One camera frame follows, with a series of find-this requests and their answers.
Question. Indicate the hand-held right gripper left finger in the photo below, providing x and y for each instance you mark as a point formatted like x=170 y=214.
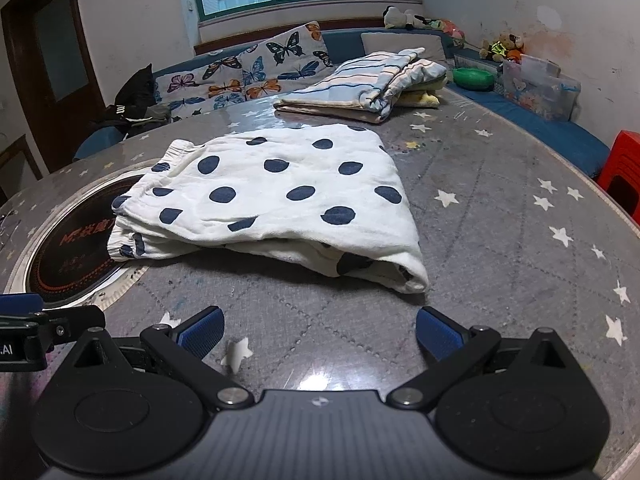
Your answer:
x=202 y=332

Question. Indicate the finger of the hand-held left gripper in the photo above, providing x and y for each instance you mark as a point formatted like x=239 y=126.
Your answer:
x=20 y=302

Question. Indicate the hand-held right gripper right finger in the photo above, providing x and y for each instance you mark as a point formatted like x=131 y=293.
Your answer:
x=440 y=337

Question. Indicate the white polka dot pants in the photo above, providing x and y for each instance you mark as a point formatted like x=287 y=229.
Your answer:
x=280 y=195

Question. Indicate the folded striped clothes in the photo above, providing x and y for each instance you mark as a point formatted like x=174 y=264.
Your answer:
x=360 y=85

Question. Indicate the grey star print tablecloth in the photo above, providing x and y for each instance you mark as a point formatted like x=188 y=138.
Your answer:
x=500 y=240

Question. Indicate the olive green garment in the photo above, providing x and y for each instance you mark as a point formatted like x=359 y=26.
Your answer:
x=156 y=113

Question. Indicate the blue sofa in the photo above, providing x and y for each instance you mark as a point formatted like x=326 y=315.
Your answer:
x=540 y=130

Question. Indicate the black jacket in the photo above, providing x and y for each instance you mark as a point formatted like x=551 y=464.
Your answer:
x=130 y=100

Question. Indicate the pale yellow folded cloth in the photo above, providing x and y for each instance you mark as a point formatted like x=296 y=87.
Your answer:
x=425 y=96

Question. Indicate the dark wooden door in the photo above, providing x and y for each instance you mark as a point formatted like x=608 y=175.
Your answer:
x=55 y=60

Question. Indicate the red plastic stool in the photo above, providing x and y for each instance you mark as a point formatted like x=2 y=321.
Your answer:
x=622 y=165

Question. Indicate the green plastic bowl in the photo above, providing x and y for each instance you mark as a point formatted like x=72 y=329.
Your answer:
x=472 y=79

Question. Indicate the butterfly print pillows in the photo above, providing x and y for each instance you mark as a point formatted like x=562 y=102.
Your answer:
x=250 y=70

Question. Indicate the clear plastic storage box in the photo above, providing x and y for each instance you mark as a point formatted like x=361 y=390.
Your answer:
x=540 y=90

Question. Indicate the pile of small plush toys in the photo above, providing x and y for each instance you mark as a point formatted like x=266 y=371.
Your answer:
x=502 y=47

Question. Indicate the grey cushion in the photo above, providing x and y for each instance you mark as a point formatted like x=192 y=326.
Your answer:
x=380 y=42

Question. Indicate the pink plush toy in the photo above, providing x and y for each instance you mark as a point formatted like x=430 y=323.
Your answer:
x=449 y=29

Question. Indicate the black and white plush toy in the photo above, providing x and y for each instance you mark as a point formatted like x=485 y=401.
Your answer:
x=405 y=17

